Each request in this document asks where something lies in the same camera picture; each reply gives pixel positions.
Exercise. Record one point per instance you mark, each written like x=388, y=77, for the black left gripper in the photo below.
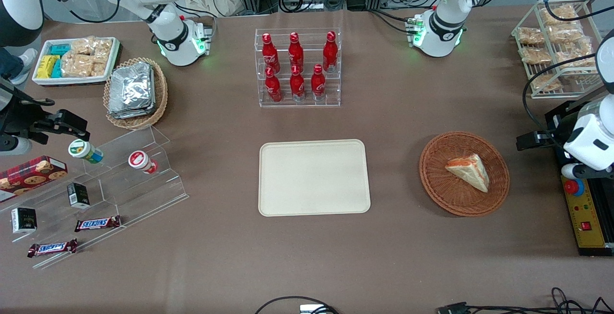
x=551, y=134

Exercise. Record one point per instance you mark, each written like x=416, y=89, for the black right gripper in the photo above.
x=19, y=118

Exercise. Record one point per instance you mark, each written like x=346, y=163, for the triangle sandwich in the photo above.
x=467, y=172

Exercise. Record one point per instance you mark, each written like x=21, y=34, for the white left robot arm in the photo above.
x=443, y=21

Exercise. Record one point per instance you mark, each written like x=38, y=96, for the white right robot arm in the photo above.
x=169, y=40

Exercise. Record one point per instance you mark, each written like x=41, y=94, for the white rectangular snack tray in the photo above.
x=72, y=80

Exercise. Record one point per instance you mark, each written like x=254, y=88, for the oval light wicker basket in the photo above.
x=160, y=93

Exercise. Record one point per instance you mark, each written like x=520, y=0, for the round brown wicker basket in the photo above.
x=446, y=199

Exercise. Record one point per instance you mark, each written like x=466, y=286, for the beige plastic tray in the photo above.
x=314, y=180

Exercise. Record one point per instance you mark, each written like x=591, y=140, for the green lid yogurt cup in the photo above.
x=84, y=151

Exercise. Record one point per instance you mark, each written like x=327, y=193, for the teal snack packet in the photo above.
x=60, y=50
x=57, y=69

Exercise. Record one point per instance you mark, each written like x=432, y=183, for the clear bag of fried snacks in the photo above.
x=536, y=56
x=565, y=33
x=530, y=36
x=573, y=57
x=545, y=83
x=559, y=14

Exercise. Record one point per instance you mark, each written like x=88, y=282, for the clear bag of crackers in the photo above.
x=103, y=49
x=76, y=65
x=82, y=45
x=99, y=69

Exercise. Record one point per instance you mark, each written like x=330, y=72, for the silver foil packet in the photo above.
x=132, y=84
x=132, y=114

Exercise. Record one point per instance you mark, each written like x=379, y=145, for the red cookie box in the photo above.
x=31, y=175

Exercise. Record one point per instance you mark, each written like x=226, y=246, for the yellow snack packet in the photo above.
x=47, y=66

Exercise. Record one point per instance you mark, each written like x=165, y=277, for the red emergency stop button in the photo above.
x=574, y=188

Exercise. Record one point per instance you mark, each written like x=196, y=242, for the small black box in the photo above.
x=78, y=195
x=24, y=220

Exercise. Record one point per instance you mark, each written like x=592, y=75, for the white shoe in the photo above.
x=25, y=67

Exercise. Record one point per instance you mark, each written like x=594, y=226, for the red lid yogurt cup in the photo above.
x=141, y=161

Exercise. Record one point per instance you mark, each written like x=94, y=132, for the person leg in jeans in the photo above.
x=8, y=62

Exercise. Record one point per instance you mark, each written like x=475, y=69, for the clear acrylic step display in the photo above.
x=134, y=194

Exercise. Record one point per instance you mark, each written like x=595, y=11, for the snickers chocolate bar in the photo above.
x=97, y=224
x=52, y=248

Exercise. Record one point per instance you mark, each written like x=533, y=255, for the black yellow control box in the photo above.
x=592, y=237

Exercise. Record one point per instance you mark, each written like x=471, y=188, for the red cola bottle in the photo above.
x=273, y=88
x=330, y=52
x=296, y=52
x=297, y=86
x=270, y=55
x=318, y=86

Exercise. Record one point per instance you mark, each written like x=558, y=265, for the clear acrylic bottle rack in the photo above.
x=307, y=104

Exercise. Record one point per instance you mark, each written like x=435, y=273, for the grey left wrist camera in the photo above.
x=573, y=171

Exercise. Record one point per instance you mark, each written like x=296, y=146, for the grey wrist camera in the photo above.
x=573, y=171
x=14, y=146

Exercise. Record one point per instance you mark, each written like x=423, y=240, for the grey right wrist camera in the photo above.
x=14, y=146

